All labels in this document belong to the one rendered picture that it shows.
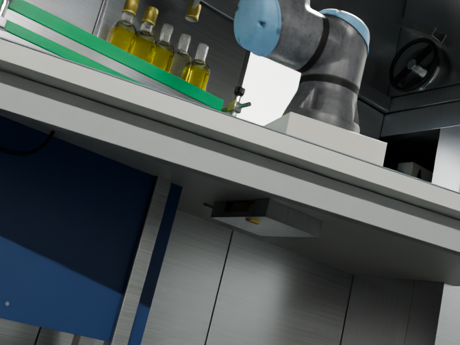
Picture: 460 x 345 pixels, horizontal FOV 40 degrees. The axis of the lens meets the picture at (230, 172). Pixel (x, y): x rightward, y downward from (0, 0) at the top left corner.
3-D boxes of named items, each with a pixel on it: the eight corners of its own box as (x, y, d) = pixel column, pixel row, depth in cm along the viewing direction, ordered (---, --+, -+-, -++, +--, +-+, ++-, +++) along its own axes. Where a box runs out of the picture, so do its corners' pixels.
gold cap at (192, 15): (195, 23, 176) (199, 9, 177) (199, 19, 173) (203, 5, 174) (183, 18, 175) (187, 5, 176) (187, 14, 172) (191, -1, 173)
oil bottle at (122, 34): (107, 105, 161) (130, 30, 166) (117, 102, 157) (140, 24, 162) (87, 96, 158) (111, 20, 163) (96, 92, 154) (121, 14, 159)
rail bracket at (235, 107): (209, 139, 170) (221, 96, 173) (248, 132, 157) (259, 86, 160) (200, 135, 169) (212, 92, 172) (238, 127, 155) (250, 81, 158)
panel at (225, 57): (319, 180, 219) (338, 90, 227) (325, 180, 216) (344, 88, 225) (81, 70, 171) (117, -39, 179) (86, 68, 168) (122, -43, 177)
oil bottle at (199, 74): (183, 138, 173) (202, 67, 179) (194, 135, 169) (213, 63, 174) (165, 131, 170) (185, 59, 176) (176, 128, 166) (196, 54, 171)
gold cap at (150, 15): (150, 29, 168) (154, 14, 170) (157, 25, 166) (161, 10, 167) (138, 22, 167) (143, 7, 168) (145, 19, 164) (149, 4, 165)
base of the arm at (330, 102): (372, 140, 117) (383, 90, 118) (299, 115, 112) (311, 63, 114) (333, 150, 131) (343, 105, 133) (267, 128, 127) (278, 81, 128)
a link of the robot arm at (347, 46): (373, 91, 120) (387, 24, 123) (315, 66, 115) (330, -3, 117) (335, 100, 131) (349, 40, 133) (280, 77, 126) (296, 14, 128)
